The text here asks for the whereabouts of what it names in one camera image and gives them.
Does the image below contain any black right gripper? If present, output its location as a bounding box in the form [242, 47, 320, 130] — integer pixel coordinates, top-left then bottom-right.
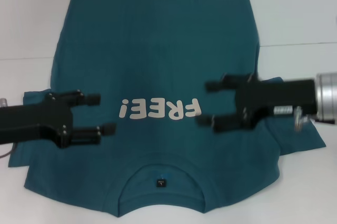
[196, 73, 316, 134]

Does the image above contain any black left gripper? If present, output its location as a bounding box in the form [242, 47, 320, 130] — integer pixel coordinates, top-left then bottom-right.
[0, 89, 117, 150]

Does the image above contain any teal t-shirt with FREE print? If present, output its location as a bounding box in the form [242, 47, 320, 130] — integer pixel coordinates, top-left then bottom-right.
[7, 0, 328, 211]

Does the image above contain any left arm connector cable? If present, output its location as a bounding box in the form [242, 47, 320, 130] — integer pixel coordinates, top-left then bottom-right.
[0, 142, 18, 158]

